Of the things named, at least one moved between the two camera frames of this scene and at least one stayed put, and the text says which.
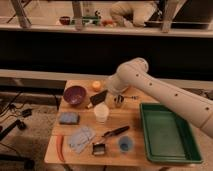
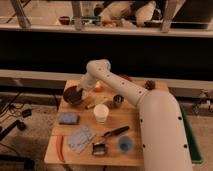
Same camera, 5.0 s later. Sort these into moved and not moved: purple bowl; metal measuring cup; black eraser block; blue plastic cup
Moved: black eraser block
Not moved: blue plastic cup; metal measuring cup; purple bowl
